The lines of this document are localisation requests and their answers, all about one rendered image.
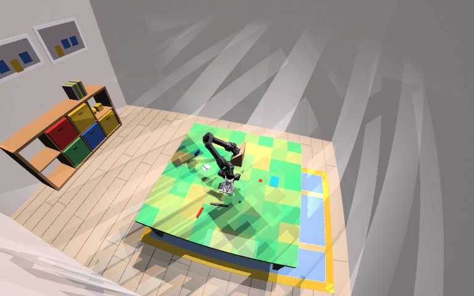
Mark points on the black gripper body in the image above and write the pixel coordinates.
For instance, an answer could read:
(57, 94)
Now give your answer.
(236, 176)

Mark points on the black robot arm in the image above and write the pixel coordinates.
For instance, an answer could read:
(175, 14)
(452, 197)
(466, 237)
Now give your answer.
(208, 138)

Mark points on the blue flat bar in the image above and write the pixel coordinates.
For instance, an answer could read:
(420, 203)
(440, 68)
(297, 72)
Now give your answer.
(274, 181)

